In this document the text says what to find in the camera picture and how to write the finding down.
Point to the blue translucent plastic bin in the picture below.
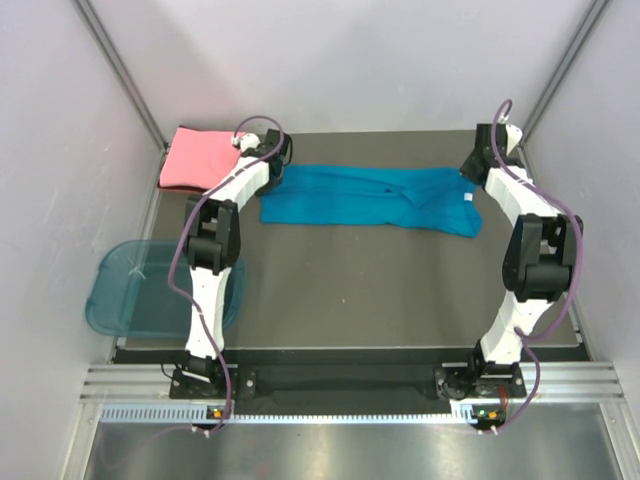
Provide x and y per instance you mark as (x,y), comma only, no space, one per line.
(131,296)

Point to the pink folded t shirt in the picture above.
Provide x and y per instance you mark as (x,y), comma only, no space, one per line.
(220,159)

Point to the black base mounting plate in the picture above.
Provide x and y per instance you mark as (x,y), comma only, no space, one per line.
(425,381)

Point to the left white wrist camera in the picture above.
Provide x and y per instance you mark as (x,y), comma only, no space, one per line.
(245,142)

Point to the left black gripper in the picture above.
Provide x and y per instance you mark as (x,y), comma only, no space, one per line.
(275,183)

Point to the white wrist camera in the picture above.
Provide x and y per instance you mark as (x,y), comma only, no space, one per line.
(513,136)
(245,142)

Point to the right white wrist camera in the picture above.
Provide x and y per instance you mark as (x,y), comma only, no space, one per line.
(513,136)

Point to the grey slotted cable duct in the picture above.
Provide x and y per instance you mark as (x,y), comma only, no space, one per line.
(209,415)

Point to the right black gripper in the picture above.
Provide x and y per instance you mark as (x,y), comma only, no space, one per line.
(466,170)

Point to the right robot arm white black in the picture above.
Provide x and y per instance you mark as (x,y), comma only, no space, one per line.
(537,269)

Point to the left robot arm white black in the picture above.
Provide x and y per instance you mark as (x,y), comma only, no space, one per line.
(210,244)

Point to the blue t shirt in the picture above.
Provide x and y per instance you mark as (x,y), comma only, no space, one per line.
(439,199)

